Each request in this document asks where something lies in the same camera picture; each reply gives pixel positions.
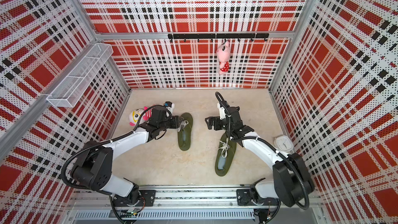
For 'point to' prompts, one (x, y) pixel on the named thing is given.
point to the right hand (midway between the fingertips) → (214, 118)
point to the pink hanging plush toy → (223, 53)
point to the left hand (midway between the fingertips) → (181, 118)
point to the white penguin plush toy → (134, 115)
